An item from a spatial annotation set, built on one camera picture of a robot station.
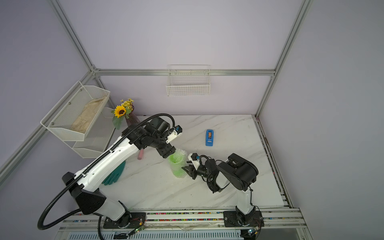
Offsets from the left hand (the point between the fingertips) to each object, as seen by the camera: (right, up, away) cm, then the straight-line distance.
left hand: (167, 147), depth 74 cm
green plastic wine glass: (+4, -8, +6) cm, 11 cm away
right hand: (+8, -13, +15) cm, 21 cm away
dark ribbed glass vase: (-29, +16, +27) cm, 42 cm away
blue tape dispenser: (+24, +3, +30) cm, 39 cm away
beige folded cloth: (-45, +15, +4) cm, 47 cm away
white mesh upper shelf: (-50, +16, +3) cm, 53 cm away
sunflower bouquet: (-31, +21, +17) cm, 41 cm away
